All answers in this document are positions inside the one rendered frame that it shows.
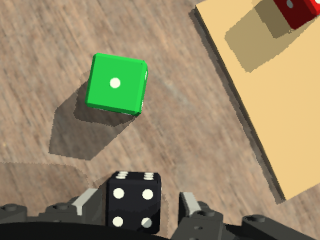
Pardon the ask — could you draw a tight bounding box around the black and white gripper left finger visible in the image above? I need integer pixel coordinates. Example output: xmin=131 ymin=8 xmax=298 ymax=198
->
xmin=0 ymin=188 xmax=102 ymax=225

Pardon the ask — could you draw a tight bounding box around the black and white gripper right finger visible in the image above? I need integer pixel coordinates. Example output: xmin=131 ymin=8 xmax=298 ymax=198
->
xmin=170 ymin=192 xmax=316 ymax=240

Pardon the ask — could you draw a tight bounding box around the green die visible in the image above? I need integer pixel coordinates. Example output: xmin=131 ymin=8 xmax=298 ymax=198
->
xmin=85 ymin=53 xmax=148 ymax=116

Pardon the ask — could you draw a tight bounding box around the tan flat mat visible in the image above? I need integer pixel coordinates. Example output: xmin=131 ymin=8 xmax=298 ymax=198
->
xmin=195 ymin=0 xmax=320 ymax=200

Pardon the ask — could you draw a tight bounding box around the black die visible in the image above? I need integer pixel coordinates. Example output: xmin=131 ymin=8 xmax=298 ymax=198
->
xmin=105 ymin=171 xmax=162 ymax=234

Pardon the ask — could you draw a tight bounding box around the red die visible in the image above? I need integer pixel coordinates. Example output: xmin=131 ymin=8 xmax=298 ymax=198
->
xmin=273 ymin=0 xmax=320 ymax=30

